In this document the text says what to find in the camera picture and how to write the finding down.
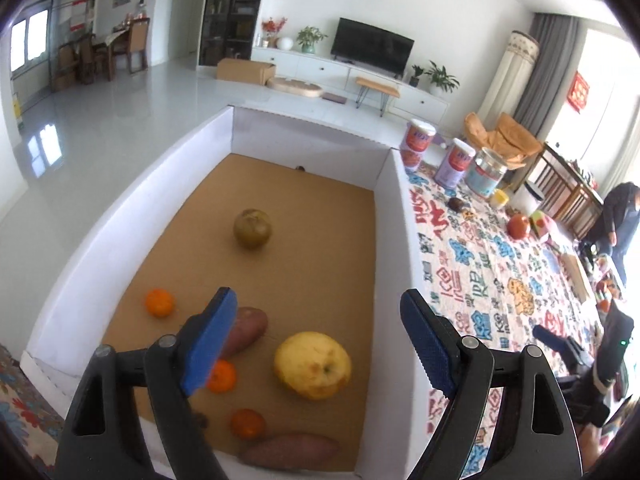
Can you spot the black flat television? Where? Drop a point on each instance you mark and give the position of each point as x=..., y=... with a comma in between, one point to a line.
x=372, y=47

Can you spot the dining table with chairs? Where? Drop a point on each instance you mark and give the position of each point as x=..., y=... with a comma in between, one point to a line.
x=115, y=45

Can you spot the brown sweet potato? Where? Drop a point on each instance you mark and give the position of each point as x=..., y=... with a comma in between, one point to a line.
x=245, y=332
x=289, y=451

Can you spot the white television cabinet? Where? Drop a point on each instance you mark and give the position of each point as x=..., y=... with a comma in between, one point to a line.
x=310, y=65

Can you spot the wooden bench stool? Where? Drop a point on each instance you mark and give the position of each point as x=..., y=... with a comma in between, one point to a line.
x=377, y=87

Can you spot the printed woven tablecloth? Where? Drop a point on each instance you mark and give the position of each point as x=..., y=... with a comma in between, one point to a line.
x=480, y=280

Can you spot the red label tin can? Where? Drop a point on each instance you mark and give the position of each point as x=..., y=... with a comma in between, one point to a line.
x=417, y=142
x=454, y=162

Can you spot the dark glass cabinet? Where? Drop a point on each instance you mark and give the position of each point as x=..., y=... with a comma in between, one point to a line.
x=235, y=10

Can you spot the red flower bouquet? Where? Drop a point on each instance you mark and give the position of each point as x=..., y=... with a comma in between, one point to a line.
x=273, y=27

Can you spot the yellow apple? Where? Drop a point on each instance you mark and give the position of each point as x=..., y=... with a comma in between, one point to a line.
x=312, y=366

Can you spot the white cardboard box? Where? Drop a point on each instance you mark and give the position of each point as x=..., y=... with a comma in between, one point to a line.
x=310, y=142

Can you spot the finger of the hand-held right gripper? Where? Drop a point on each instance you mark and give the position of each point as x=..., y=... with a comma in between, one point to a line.
x=552, y=337

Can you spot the white round vase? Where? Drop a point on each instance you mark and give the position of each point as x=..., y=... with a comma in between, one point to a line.
x=285, y=43

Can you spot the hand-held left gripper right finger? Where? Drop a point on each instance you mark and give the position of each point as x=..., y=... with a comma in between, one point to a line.
x=430, y=345

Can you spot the grey curtain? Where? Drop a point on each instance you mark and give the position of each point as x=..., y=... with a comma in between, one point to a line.
x=550, y=70

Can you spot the dark brown dried fruit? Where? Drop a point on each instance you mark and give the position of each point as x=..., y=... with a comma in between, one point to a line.
x=456, y=204

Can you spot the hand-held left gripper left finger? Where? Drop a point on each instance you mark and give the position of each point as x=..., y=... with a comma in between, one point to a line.
x=207, y=345

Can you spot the brown cardboard carton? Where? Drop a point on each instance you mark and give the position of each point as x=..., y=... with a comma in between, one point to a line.
x=245, y=71

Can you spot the yellow lid cup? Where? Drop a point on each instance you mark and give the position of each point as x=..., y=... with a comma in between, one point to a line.
x=500, y=199

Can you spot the red wall decoration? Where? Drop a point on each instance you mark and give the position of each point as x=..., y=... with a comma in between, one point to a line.
x=579, y=91

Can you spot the brown paper bags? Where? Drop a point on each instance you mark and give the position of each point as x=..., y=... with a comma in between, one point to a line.
x=510, y=137

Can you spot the wooden chair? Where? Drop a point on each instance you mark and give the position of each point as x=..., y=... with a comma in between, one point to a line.
x=565, y=185

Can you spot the brown round pear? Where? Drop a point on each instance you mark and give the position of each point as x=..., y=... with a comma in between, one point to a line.
x=252, y=229

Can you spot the small dark orange mandarin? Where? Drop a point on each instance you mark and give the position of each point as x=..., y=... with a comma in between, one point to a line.
x=247, y=424

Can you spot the floral carpet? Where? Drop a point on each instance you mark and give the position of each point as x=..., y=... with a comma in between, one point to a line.
x=25, y=410

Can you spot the white standing air conditioner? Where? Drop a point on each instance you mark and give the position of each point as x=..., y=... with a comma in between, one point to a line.
x=510, y=75

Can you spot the pink and green toy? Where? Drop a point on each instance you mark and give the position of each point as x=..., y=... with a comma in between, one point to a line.
x=541, y=225

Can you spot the red apple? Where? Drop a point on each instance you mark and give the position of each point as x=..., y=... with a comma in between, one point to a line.
x=519, y=226

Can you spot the clear glass jar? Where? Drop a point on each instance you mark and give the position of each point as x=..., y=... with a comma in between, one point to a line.
x=485, y=172

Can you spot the wooden board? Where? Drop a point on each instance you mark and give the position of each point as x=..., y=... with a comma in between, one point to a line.
x=576, y=276

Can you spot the green potted plant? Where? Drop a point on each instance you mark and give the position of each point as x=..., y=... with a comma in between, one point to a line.
x=311, y=37
x=441, y=79

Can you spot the small potted plant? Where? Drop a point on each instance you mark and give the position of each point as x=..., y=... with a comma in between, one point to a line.
x=416, y=75

